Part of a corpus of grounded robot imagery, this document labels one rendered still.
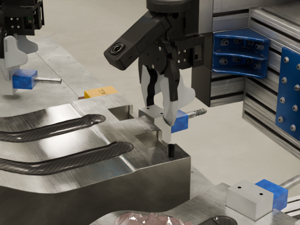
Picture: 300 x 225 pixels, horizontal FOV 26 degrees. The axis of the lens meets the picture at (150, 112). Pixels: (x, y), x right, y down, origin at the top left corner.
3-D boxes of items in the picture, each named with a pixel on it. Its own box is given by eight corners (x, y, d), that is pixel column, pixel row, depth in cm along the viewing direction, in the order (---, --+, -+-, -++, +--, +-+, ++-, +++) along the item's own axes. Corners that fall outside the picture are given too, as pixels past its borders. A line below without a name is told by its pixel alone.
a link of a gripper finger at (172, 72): (183, 101, 107) (177, 47, 105) (176, 102, 106) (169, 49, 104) (167, 97, 111) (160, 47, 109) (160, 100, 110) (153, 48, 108)
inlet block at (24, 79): (64, 88, 136) (63, 64, 133) (58, 98, 131) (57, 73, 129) (4, 85, 137) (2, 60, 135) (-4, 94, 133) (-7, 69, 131)
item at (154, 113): (197, 119, 122) (197, 92, 120) (213, 128, 118) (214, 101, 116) (138, 136, 115) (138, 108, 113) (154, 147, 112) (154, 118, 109)
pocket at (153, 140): (160, 150, 102) (161, 129, 100) (177, 165, 97) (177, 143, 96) (134, 156, 100) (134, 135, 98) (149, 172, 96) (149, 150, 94)
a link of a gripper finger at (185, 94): (202, 121, 111) (196, 68, 109) (175, 130, 108) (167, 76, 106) (192, 119, 114) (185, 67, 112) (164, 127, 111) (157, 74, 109)
